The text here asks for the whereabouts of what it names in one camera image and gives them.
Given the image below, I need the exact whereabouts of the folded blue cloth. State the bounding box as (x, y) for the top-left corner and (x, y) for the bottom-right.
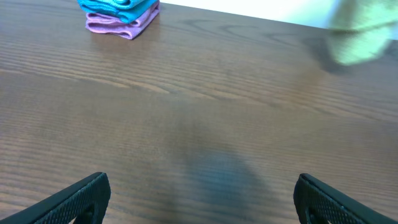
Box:
(77, 0), (157, 23)

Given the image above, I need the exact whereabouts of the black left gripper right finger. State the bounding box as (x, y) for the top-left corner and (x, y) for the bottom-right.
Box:
(294, 173), (397, 224)

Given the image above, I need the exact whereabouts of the light green cloth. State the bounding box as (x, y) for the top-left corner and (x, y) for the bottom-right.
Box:
(327, 0), (397, 65)

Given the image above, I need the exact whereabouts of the folded pink cloth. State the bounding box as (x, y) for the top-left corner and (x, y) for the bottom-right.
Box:
(85, 1), (160, 40)

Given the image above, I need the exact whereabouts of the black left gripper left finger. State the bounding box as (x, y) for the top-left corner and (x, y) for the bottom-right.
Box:
(1, 172), (111, 224)

